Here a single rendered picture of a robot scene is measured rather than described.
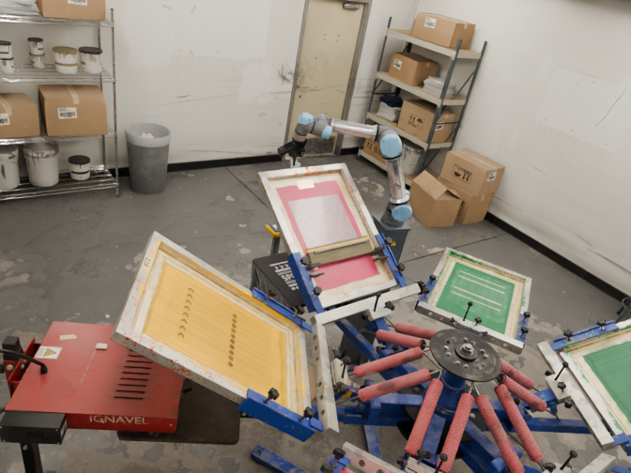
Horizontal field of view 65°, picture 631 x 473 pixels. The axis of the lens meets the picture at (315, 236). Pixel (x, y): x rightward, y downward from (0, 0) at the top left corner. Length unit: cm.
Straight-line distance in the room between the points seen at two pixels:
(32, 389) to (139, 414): 40
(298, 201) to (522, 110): 410
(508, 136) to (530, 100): 48
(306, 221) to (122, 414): 131
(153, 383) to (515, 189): 517
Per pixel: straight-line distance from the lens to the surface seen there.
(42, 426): 201
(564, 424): 275
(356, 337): 267
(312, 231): 264
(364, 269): 270
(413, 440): 203
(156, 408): 199
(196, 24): 585
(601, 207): 599
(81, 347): 224
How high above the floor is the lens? 264
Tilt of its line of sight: 30 degrees down
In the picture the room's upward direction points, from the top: 12 degrees clockwise
